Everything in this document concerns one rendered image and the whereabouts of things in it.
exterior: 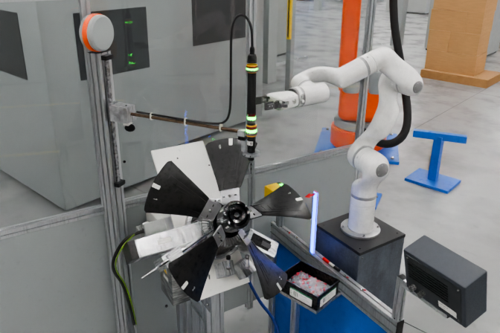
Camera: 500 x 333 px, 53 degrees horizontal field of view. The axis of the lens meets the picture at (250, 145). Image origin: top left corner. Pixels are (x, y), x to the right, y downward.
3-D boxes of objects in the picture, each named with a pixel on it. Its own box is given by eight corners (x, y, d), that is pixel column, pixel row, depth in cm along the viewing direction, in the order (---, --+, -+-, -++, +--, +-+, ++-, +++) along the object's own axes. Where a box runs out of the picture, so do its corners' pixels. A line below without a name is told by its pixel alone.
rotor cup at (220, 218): (203, 216, 208) (213, 208, 198) (228, 198, 216) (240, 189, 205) (223, 245, 207) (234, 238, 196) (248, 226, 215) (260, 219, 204)
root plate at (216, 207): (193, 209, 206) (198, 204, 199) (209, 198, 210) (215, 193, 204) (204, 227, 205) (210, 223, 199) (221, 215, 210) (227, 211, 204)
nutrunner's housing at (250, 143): (244, 160, 202) (245, 47, 185) (248, 157, 205) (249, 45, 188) (253, 162, 201) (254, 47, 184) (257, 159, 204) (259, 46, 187)
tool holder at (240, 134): (234, 154, 201) (234, 132, 197) (242, 149, 207) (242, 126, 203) (255, 158, 198) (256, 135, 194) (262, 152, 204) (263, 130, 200)
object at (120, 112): (108, 122, 223) (106, 103, 219) (117, 117, 229) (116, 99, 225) (127, 125, 219) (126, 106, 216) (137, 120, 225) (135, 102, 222)
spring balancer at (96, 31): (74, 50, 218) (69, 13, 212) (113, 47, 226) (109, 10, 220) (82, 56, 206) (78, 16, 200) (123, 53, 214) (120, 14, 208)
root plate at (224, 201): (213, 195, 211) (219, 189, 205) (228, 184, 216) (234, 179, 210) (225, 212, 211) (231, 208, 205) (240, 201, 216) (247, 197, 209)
